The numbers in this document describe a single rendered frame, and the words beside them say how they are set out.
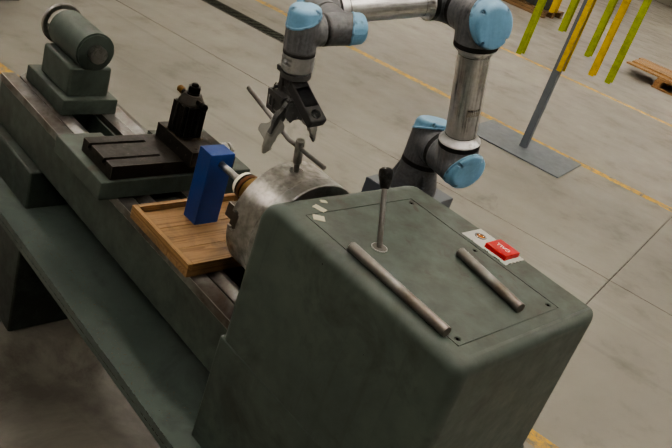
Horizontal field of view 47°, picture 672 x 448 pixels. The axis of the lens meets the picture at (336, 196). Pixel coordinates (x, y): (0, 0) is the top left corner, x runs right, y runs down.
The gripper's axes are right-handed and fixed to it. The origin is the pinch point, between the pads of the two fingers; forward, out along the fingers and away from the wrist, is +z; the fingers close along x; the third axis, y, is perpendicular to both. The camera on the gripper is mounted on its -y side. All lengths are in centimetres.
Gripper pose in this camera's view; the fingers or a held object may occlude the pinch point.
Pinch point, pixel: (290, 149)
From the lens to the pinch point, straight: 187.8
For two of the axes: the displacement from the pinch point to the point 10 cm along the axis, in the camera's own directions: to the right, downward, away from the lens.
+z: -1.6, 8.2, 5.4
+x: -7.8, 2.3, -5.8
